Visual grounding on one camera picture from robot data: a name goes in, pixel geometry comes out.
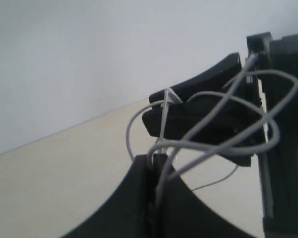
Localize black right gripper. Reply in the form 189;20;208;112
247;32;298;238

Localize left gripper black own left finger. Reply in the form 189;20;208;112
64;155;154;238

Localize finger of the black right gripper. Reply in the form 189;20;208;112
148;52;246;105
142;82;259;167

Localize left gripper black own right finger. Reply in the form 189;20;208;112
152;153;260;238

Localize white wired earphones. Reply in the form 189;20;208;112
126;55;298;211

